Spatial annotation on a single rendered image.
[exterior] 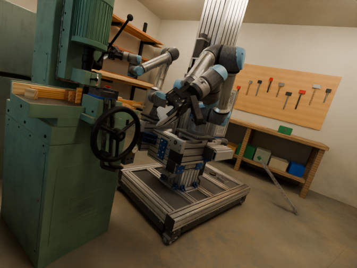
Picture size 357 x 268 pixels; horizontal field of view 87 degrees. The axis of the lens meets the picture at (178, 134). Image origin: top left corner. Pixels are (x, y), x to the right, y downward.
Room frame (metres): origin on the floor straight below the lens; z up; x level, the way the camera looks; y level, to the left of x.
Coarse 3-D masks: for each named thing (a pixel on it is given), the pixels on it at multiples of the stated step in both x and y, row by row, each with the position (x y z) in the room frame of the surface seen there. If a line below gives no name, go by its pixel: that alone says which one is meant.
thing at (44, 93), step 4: (32, 88) 0.85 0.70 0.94; (36, 88) 0.86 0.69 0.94; (40, 88) 0.89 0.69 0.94; (40, 92) 0.88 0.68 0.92; (44, 92) 0.89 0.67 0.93; (48, 92) 0.90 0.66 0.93; (52, 92) 0.92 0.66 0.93; (56, 92) 0.93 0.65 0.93; (60, 92) 0.95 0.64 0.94; (64, 92) 0.97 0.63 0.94; (40, 96) 0.88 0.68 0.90; (44, 96) 0.89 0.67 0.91; (48, 96) 0.91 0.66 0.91; (52, 96) 0.92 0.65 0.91; (56, 96) 0.94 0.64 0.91; (60, 96) 0.95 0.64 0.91; (120, 100) 1.28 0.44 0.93; (124, 100) 1.31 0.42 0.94; (128, 100) 1.34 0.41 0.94
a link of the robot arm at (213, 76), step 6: (216, 66) 0.80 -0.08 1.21; (222, 66) 0.80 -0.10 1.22; (210, 72) 0.77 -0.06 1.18; (216, 72) 0.77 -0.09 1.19; (222, 72) 0.78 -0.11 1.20; (204, 78) 0.75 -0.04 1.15; (210, 78) 0.76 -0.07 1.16; (216, 78) 0.77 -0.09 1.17; (222, 78) 0.79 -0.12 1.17; (210, 84) 0.75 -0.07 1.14; (216, 84) 0.77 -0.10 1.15; (210, 90) 0.77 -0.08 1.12; (216, 90) 0.81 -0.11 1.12
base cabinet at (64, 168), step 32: (32, 160) 0.87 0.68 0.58; (64, 160) 0.85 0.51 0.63; (96, 160) 1.01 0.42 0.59; (32, 192) 0.85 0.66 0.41; (64, 192) 0.87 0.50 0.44; (96, 192) 1.04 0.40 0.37; (32, 224) 0.83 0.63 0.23; (64, 224) 0.89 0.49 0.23; (96, 224) 1.07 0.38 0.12; (32, 256) 0.82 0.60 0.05
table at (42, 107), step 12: (12, 96) 0.80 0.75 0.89; (24, 108) 0.73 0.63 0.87; (36, 108) 0.74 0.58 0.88; (48, 108) 0.77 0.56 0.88; (60, 108) 0.81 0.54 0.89; (72, 108) 0.86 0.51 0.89; (84, 108) 0.91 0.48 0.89; (84, 120) 0.87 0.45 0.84; (96, 120) 0.87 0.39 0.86; (108, 120) 0.93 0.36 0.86; (120, 120) 0.99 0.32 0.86
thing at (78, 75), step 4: (72, 68) 1.07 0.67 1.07; (72, 72) 1.07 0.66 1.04; (76, 72) 1.05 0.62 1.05; (80, 72) 1.03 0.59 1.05; (84, 72) 1.01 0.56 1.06; (88, 72) 1.02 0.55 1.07; (72, 76) 1.07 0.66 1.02; (76, 76) 1.05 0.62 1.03; (80, 76) 1.03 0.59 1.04; (84, 76) 1.01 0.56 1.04; (88, 76) 1.03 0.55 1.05; (92, 76) 1.05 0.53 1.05; (96, 76) 1.06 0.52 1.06; (72, 80) 1.07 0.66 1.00; (76, 80) 1.04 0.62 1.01; (80, 80) 1.03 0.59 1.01; (84, 80) 1.01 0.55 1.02; (88, 80) 1.03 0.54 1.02; (92, 80) 1.05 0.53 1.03; (84, 84) 1.01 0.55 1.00; (88, 84) 1.03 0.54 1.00; (92, 84) 1.05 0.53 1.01
